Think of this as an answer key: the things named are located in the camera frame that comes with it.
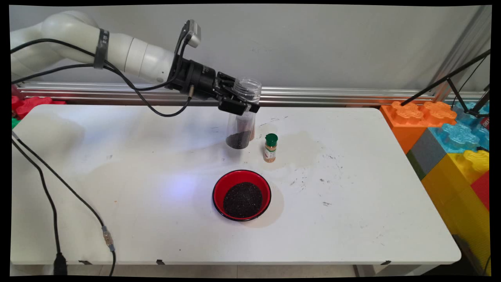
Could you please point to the translucent blue toy block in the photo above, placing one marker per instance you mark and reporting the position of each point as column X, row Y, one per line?
column 458, row 137

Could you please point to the clear plastic jar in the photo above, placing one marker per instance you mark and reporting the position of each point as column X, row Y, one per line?
column 238, row 141

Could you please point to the red toy block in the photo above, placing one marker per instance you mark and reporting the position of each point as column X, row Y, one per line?
column 482, row 190
column 27, row 105

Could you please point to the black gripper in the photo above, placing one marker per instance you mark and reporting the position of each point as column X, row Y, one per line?
column 195, row 78

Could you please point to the orange toy block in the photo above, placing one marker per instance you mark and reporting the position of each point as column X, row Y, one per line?
column 407, row 129

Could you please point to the grey toy block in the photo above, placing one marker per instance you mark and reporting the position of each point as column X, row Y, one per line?
column 426, row 154

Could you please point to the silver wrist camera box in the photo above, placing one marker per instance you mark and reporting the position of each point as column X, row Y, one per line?
column 193, row 33

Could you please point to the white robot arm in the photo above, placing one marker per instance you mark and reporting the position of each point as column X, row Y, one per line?
column 78, row 35

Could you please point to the red bowl black rim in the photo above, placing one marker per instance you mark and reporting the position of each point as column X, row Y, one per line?
column 235, row 180

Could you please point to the red cracker box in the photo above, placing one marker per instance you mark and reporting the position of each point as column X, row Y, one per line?
column 485, row 124

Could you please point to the green toy block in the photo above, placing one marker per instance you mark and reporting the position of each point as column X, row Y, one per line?
column 15, row 123

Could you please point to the black seed pile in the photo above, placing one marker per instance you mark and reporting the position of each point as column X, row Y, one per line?
column 242, row 201

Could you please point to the black tripod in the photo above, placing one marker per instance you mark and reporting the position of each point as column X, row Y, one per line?
column 430, row 87

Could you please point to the brown spice jar foil seal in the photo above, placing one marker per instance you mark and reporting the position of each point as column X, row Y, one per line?
column 253, row 131

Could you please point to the small spice bottle green cap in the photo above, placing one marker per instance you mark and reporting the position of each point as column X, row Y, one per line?
column 270, row 150

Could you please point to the horizontal aluminium rail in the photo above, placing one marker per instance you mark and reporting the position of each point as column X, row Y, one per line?
column 313, row 96

